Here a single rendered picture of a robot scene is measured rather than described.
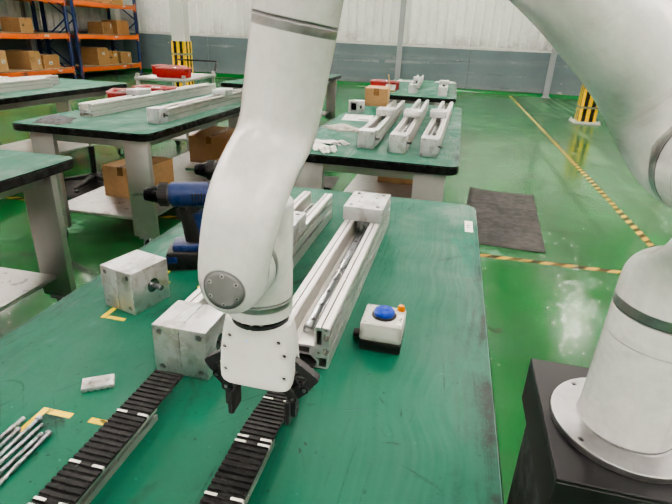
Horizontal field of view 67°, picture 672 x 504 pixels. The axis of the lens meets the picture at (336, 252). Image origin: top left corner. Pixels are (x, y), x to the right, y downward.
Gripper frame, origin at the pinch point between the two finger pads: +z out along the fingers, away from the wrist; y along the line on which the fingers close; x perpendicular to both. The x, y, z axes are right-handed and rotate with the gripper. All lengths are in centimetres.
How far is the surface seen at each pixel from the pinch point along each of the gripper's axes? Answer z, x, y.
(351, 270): -2.3, 44.3, 3.9
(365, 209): -6, 76, 1
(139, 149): 17, 210, -158
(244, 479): 2.7, -10.5, 1.6
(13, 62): 40, 996, -997
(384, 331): 1.3, 27.4, 13.9
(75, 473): 3.0, -15.0, -19.4
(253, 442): 2.6, -4.3, 0.4
